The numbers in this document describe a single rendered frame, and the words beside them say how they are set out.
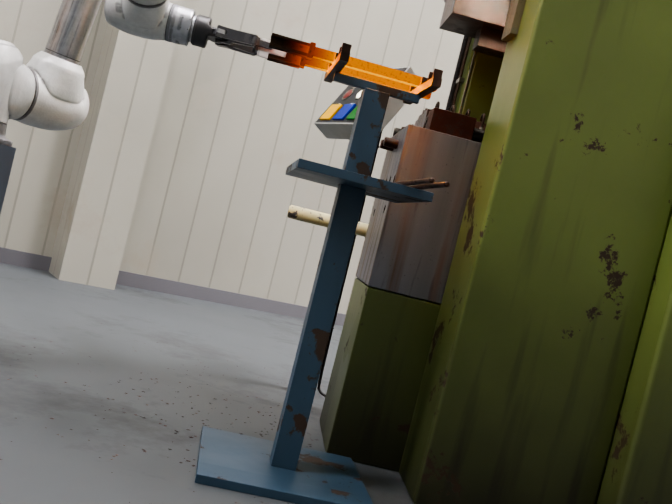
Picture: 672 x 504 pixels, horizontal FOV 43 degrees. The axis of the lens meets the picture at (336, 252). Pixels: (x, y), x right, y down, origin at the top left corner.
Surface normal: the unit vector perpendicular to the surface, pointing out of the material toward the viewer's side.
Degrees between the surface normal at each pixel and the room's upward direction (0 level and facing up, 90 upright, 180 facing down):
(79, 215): 90
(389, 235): 90
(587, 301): 90
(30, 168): 90
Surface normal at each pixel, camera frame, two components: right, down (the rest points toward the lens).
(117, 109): 0.49, 0.14
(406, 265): 0.07, 0.04
